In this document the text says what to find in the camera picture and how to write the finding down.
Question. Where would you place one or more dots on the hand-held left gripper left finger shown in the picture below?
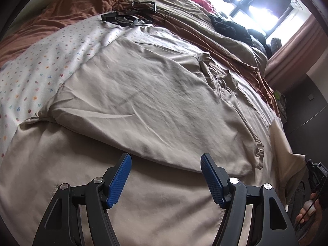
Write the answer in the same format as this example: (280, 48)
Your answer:
(120, 182)

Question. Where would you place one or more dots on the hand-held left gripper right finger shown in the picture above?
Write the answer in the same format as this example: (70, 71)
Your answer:
(211, 179)

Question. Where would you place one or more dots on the large beige ruffled cloth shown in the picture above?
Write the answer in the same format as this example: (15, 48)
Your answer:
(153, 102)

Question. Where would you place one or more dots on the black clothes pile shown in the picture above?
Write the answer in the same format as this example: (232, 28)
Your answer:
(230, 27)

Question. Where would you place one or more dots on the red clothes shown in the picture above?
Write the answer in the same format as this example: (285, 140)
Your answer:
(201, 2)

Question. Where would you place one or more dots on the person's right hand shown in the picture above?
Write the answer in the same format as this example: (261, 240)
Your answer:
(311, 216)

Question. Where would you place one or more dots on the white power strip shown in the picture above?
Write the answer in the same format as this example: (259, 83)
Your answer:
(281, 105)

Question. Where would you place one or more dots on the pink curtain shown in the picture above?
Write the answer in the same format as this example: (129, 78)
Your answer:
(302, 46)

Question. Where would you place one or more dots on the white floral bedsheet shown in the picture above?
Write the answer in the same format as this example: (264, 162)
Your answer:
(38, 69)

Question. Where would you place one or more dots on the grey cushion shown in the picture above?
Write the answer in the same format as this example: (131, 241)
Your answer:
(274, 46)

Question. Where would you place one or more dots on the beige brown-lined duvet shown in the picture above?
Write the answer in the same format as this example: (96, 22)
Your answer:
(194, 23)

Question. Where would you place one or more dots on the black device box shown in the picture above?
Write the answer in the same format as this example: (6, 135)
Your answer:
(109, 17)

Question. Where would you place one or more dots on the brown blanket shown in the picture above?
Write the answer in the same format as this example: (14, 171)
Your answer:
(64, 7)

